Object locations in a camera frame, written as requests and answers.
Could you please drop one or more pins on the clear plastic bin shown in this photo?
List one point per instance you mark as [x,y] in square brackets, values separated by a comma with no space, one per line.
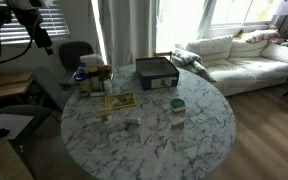
[97,94]

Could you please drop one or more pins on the white curtain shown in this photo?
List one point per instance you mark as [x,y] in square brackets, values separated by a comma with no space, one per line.
[127,30]

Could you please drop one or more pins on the white sofa cushion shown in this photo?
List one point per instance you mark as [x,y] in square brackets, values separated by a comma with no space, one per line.
[282,53]
[212,47]
[247,48]

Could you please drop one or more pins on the yellow lid jar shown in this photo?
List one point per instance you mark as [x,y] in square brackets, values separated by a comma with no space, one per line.
[94,78]

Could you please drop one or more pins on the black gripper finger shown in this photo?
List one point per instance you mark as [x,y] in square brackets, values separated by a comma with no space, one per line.
[46,41]

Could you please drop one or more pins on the green round lid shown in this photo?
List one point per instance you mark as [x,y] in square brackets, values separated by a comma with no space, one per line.
[177,103]

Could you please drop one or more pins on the white bottle blue cap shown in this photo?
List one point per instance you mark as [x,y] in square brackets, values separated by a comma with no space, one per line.
[82,68]

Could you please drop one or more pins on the wooden chair white seat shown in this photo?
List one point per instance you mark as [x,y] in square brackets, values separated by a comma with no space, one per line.
[162,53]

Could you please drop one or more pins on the white paper sheet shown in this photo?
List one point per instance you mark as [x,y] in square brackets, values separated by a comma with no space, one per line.
[9,124]

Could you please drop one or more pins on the red capped bottle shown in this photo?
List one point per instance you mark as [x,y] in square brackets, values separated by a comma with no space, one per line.
[108,70]

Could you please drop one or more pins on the tan cardboard box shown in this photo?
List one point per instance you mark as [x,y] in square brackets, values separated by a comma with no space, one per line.
[7,160]

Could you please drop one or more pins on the pale knitted blanket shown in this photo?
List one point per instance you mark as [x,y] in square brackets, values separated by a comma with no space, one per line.
[185,56]

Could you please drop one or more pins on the patterned colourful pillow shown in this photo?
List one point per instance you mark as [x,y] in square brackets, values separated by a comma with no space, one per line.
[260,35]

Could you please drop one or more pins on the white window blinds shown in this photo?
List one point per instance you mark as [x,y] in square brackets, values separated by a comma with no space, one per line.
[55,20]

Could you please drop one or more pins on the white window frame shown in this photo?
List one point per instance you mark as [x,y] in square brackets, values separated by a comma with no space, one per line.
[227,23]

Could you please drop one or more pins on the low wooden side table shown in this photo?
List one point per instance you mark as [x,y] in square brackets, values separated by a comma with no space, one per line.
[7,83]

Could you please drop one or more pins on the dark blue cardboard box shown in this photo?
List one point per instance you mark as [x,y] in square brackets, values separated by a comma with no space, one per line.
[157,78]

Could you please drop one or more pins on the white sofa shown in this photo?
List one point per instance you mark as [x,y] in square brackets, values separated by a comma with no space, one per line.
[250,71]

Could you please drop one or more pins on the yellow picture book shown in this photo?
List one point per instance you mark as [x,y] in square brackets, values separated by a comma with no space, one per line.
[125,100]

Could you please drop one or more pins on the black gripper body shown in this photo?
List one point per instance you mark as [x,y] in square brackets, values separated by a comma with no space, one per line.
[29,20]

